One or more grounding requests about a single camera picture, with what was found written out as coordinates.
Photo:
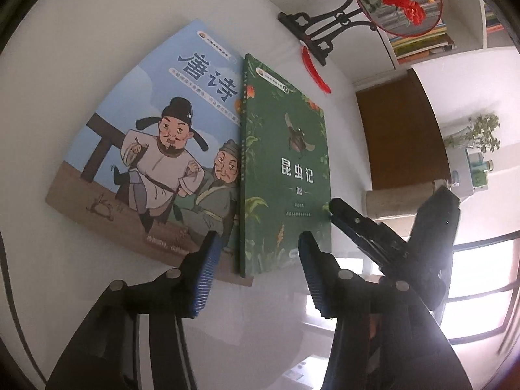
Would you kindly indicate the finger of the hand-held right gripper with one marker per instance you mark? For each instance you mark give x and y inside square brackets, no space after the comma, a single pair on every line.
[349,213]
[359,237]

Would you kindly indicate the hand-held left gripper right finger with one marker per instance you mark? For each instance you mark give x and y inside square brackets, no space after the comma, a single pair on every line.
[315,276]

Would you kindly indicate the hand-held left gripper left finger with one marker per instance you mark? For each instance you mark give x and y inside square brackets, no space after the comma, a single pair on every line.
[205,280]

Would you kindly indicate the dark green beetle cover book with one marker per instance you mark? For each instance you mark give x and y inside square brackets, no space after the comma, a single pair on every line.
[284,170]

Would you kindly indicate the light blue cartoon poets book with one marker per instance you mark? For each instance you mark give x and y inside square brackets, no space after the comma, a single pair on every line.
[170,158]

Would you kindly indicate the row of colourful shelf books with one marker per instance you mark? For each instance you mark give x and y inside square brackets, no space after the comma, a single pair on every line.
[495,20]

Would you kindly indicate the green white cartons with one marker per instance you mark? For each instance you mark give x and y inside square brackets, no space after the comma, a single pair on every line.
[481,170]

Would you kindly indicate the glass vase with green stems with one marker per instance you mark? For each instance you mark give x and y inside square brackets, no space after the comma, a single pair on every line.
[479,130]

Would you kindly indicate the red tassel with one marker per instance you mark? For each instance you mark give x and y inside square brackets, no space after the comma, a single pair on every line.
[317,73]

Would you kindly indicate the white bookshelf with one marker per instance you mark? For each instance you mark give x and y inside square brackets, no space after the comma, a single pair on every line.
[471,28]

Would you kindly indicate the window frame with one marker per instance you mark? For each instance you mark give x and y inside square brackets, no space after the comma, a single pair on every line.
[479,245]

